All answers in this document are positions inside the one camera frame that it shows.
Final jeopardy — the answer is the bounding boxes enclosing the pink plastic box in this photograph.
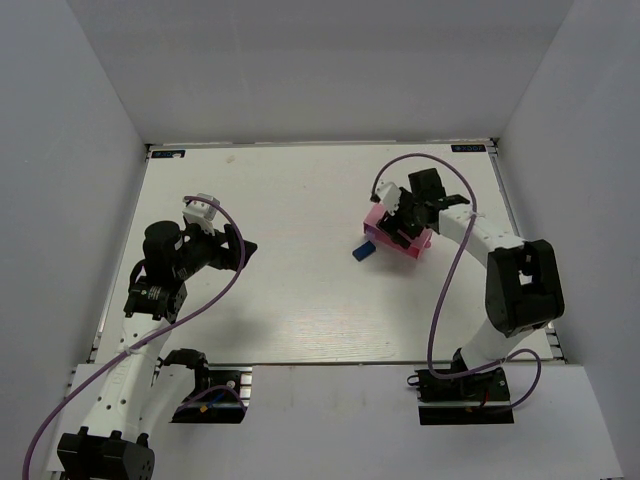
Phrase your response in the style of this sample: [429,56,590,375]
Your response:
[363,204,432,260]

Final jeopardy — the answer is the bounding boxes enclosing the dark blue wood block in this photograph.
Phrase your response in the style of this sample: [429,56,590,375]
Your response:
[352,241,376,262]

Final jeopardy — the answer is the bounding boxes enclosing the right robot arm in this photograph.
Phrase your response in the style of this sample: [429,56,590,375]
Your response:
[371,168,565,381]

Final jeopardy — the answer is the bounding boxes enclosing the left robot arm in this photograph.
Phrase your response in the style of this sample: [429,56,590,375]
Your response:
[56,218,258,479]

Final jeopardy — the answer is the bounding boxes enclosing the right blue table label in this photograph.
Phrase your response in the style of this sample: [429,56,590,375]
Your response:
[451,144,486,153]

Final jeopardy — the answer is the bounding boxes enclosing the blue table label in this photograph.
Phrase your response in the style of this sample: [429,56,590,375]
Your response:
[451,144,486,153]
[151,150,186,159]

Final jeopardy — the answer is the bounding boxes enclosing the left blue table label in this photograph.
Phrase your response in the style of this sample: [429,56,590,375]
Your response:
[151,150,186,159]

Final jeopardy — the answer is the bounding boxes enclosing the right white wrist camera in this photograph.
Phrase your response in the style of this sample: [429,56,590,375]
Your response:
[370,181,402,214]

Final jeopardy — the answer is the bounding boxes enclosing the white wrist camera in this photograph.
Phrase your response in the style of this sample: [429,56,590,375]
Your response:
[182,193,220,236]
[370,181,402,214]

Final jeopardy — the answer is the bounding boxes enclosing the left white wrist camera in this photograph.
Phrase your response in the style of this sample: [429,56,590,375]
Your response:
[182,193,220,236]

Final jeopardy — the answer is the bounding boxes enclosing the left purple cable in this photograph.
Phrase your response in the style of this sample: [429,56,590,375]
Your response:
[22,193,246,480]

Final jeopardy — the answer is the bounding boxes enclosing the purple cable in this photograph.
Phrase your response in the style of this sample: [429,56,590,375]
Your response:
[22,193,246,480]
[370,152,543,412]

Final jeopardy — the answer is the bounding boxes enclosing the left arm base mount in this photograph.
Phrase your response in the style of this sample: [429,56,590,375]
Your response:
[162,349,253,425]

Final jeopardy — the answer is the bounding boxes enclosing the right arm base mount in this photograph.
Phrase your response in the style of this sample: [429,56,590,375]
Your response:
[407,368,514,426]

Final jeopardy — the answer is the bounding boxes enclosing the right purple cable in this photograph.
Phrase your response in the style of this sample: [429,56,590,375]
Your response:
[370,152,543,412]

